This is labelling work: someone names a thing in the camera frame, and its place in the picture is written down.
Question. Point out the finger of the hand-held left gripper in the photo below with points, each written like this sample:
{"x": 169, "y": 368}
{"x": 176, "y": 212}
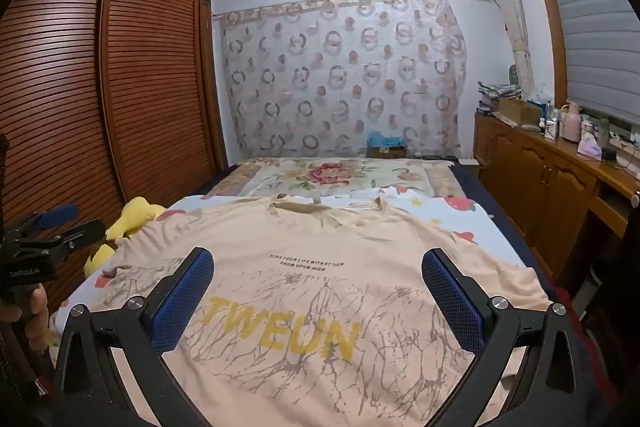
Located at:
{"x": 80, "y": 233}
{"x": 56, "y": 213}

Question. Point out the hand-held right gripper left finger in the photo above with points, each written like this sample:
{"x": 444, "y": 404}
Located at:
{"x": 185, "y": 302}

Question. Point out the wooden louvered wardrobe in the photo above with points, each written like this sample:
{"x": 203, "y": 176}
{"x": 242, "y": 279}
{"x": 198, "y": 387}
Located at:
{"x": 75, "y": 82}

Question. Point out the blue crumpled cloth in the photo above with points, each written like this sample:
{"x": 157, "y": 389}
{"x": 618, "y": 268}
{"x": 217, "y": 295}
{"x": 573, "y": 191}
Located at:
{"x": 385, "y": 140}

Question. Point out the circle patterned sheer curtain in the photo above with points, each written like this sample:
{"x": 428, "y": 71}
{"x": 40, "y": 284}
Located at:
{"x": 340, "y": 77}

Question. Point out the person's left hand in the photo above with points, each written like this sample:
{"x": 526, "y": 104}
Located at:
{"x": 37, "y": 319}

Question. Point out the grey window blind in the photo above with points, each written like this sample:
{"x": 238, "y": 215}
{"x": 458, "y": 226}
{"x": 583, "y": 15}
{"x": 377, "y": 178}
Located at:
{"x": 590, "y": 32}

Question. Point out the small cardboard box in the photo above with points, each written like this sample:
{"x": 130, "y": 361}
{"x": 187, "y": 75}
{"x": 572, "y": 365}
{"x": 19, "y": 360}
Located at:
{"x": 387, "y": 152}

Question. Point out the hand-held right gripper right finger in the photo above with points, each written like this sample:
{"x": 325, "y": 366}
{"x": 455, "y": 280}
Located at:
{"x": 452, "y": 302}

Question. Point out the purple tissue pack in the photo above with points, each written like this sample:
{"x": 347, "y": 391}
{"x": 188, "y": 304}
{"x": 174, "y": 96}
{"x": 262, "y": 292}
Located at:
{"x": 590, "y": 147}

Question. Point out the wooden sideboard cabinet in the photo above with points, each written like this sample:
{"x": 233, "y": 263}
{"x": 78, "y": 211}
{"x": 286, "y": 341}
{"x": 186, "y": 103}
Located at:
{"x": 530, "y": 177}

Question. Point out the stack of folded cloths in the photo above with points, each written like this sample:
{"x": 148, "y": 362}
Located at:
{"x": 495, "y": 92}

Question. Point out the yellow plush toy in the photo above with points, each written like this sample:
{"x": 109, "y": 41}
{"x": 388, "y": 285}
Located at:
{"x": 135, "y": 217}

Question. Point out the beige lace curtain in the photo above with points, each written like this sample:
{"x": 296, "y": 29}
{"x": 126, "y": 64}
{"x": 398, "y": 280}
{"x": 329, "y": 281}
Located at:
{"x": 512, "y": 17}

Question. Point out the strawberry flower print blanket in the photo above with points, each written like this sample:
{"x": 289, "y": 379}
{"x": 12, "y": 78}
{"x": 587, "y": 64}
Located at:
{"x": 450, "y": 219}

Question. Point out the floral quilt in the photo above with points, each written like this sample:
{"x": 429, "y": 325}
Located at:
{"x": 330, "y": 174}

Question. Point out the peach printed t-shirt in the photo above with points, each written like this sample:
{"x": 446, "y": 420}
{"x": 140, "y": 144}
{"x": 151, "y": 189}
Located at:
{"x": 310, "y": 312}

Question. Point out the pink thermos jug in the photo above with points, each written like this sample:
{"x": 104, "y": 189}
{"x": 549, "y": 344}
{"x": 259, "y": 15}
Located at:
{"x": 572, "y": 122}

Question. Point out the large cardboard box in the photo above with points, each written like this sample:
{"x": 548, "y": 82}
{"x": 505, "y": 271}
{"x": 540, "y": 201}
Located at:
{"x": 517, "y": 109}

